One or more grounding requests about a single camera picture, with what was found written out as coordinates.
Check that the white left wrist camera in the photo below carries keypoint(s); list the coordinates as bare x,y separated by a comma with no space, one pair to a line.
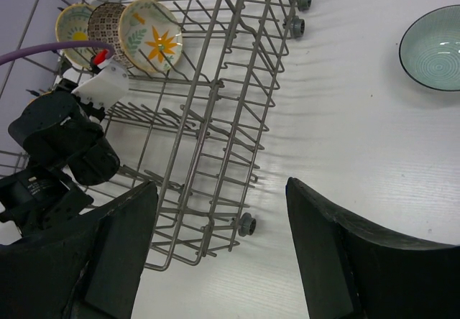
108,86

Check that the grey wire dish rack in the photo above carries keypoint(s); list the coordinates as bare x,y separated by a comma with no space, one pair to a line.
194,131

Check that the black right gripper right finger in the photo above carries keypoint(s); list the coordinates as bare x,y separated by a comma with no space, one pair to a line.
351,267

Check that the red patterned bowl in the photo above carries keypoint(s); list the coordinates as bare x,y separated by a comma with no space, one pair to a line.
103,25

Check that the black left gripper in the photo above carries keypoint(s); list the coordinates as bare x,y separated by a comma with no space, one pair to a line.
57,129

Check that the blue yellow sun bowl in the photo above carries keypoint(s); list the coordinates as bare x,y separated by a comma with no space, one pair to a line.
72,25

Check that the leaf flower pattern bowl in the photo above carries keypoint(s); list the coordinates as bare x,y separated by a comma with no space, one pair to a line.
150,36

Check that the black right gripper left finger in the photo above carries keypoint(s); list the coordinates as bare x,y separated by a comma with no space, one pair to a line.
89,267

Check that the teal green bowl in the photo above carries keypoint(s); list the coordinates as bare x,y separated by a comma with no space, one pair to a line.
429,50

